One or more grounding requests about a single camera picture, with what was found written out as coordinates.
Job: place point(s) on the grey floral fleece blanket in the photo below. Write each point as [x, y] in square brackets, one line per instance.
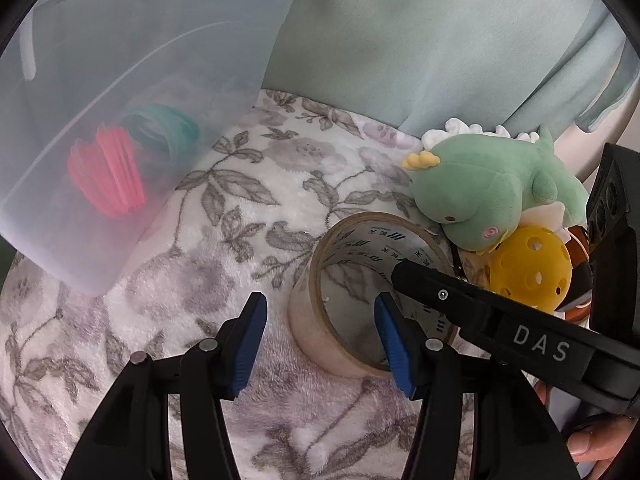
[246, 218]

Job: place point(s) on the green dinosaur plush toy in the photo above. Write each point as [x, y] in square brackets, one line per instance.
[477, 184]

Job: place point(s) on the pink plastic bangle stack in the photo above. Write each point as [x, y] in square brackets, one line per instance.
[106, 172]

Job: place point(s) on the clear packing tape roll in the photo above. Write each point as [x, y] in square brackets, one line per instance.
[331, 308]

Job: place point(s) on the person's right hand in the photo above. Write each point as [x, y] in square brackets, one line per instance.
[601, 442]

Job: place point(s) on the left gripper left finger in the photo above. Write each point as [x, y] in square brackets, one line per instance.
[127, 437]

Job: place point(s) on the pale green curtain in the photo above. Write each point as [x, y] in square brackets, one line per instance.
[414, 64]

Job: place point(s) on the clear plastic storage bin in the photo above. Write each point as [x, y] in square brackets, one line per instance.
[72, 67]

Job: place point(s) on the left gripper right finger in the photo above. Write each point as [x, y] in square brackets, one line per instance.
[514, 437]

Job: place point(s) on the teal plastic bangle stack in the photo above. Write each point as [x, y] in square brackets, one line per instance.
[165, 130]

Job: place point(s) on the yellow perforated plastic ball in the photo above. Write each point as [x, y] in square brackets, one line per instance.
[531, 267]

